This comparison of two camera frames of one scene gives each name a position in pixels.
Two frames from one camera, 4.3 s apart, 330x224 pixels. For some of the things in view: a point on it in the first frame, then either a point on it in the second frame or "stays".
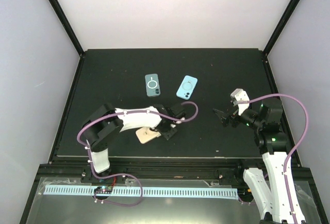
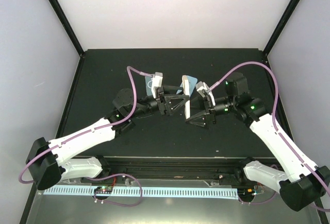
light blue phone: [186, 87] stays
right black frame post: [284, 20] stays
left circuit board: [103, 190] stays
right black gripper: [225, 121] → [209, 110]
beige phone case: [144, 134] → [186, 92]
